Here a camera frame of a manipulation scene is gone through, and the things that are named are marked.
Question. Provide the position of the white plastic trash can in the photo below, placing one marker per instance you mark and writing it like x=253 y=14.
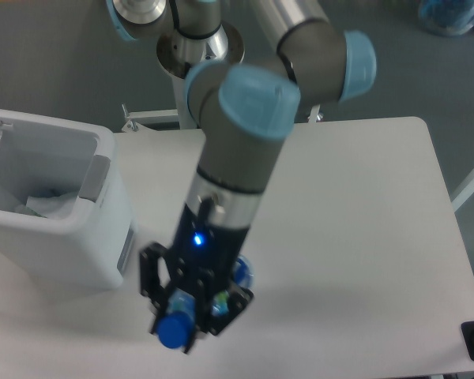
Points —
x=89 y=247

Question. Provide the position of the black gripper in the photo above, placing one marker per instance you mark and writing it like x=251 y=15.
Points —
x=207 y=255

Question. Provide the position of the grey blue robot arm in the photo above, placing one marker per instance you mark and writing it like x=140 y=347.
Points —
x=312 y=64

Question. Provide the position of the clear plastic bag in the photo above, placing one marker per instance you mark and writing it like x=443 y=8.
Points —
x=53 y=208

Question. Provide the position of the blue labelled plastic bottle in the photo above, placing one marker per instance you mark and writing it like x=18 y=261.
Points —
x=172 y=329

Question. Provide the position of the white metal base frame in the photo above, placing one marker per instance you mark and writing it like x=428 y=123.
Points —
x=150 y=118

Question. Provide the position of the blue plastic bag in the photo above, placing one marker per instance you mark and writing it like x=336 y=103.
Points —
x=446 y=18

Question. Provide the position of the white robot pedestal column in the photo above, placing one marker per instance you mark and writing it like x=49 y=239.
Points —
x=181 y=106

